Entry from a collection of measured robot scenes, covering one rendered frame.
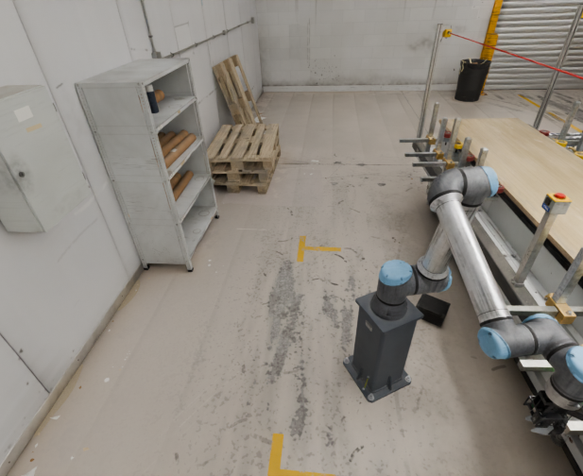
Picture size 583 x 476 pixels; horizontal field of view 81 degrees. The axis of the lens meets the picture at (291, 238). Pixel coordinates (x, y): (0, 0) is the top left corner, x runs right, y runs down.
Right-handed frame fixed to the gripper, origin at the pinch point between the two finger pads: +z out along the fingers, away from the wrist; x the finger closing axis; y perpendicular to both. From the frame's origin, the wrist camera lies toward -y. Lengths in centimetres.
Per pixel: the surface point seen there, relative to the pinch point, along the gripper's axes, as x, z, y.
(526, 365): -24.2, 1.1, -7.6
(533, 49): -769, 5, -384
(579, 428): 0.8, -3.4, -9.6
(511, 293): -76, 15, -30
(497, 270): -93, 14, -30
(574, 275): -52, -19, -33
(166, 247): -166, 57, 194
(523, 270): -78, 2, -33
